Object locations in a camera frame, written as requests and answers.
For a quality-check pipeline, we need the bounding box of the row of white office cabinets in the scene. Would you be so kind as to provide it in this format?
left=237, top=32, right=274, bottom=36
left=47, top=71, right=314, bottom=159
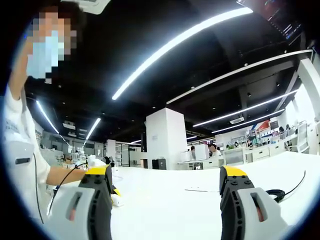
left=223, top=142, right=288, bottom=165

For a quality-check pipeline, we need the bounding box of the white office chair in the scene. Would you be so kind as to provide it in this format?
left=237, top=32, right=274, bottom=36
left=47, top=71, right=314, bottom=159
left=291, top=121, right=311, bottom=154

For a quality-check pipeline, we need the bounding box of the white desk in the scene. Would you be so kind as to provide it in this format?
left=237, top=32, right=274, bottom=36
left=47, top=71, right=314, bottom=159
left=49, top=151, right=320, bottom=240

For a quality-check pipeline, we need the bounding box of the large white box appliance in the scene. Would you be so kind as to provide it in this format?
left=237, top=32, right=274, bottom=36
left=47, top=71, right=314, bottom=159
left=194, top=144, right=210, bottom=161

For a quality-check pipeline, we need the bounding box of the thin chest device cable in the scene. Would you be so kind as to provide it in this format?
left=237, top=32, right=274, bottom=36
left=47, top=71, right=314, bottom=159
left=32, top=151, right=45, bottom=225

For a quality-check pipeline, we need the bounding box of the white desk cable cover strip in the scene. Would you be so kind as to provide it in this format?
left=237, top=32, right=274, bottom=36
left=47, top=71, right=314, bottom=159
left=184, top=187, right=221, bottom=194

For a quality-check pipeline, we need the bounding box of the thin ceiling light strip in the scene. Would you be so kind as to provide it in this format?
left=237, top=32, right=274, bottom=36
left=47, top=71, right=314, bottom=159
left=199, top=89, right=300, bottom=128
left=211, top=108, right=286, bottom=134

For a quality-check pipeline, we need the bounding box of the black cabinet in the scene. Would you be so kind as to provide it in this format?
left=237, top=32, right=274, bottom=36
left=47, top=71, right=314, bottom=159
left=151, top=159, right=167, bottom=171

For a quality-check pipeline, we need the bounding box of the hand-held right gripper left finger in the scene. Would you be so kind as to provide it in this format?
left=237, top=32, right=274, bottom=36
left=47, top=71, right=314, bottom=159
left=46, top=164, right=114, bottom=240

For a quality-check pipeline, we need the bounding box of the white cable loop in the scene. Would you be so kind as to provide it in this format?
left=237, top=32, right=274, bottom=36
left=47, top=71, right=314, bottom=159
left=111, top=168, right=125, bottom=185

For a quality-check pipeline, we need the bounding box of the short ceiling light strip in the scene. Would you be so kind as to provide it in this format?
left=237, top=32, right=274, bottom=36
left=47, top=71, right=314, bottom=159
left=85, top=117, right=102, bottom=141
left=36, top=100, right=60, bottom=135

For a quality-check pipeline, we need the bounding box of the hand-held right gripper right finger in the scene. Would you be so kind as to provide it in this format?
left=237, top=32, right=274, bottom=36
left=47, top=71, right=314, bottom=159
left=219, top=164, right=288, bottom=240

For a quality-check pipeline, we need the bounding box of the long ceiling light strip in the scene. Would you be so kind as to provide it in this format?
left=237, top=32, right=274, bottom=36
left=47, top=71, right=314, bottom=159
left=111, top=6, right=254, bottom=101

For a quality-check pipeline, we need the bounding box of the black Type-C cable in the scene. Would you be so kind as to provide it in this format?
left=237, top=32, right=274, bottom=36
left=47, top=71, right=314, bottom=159
left=265, top=170, right=307, bottom=203

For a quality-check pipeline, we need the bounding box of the white chest-worn device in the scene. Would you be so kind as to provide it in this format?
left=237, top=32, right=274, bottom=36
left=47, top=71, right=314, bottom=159
left=3, top=139, right=36, bottom=176

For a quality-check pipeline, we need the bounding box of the ceiling-hung monitor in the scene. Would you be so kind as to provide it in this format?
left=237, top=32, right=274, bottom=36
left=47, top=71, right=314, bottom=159
left=264, top=0, right=303, bottom=46

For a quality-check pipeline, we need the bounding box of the person's white shirt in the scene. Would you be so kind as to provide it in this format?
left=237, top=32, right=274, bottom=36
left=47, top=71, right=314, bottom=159
left=2, top=84, right=55, bottom=221

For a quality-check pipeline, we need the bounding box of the white square pillar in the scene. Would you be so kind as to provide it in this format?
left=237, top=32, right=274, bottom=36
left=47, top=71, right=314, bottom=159
left=145, top=107, right=188, bottom=171

